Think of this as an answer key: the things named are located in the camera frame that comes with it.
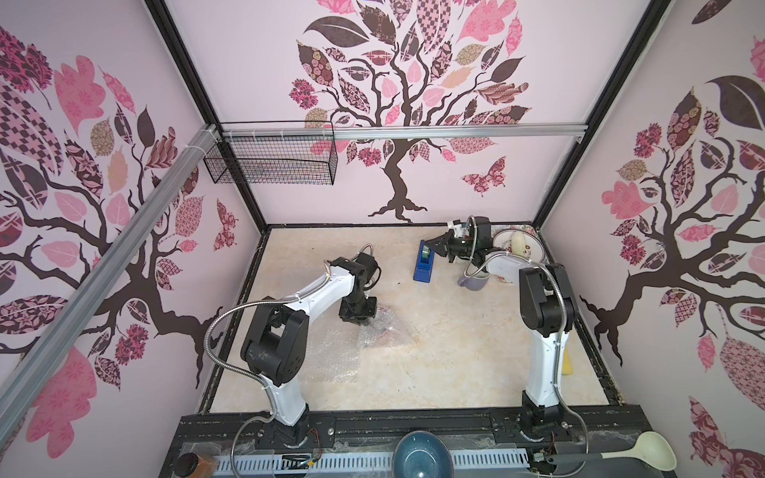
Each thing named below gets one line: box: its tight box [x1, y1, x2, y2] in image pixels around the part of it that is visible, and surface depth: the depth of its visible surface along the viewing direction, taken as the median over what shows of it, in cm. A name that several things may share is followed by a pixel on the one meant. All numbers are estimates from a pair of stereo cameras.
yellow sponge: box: [561, 347, 573, 376], surface depth 84 cm
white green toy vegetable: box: [510, 231, 525, 256], surface depth 112 cm
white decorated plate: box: [492, 228, 547, 264], surface depth 115 cm
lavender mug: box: [457, 270, 491, 292], surface depth 102 cm
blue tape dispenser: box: [413, 239, 436, 283], surface depth 105 cm
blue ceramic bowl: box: [392, 430, 456, 478], surface depth 69 cm
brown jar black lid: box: [173, 452, 218, 478], surface depth 66 cm
